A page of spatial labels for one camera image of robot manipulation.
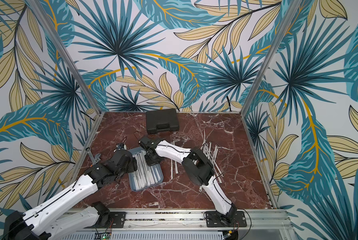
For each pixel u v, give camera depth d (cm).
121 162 60
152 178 86
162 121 106
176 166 92
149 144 73
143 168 90
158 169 90
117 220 74
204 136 106
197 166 55
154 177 86
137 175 88
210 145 100
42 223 40
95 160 92
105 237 71
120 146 70
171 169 90
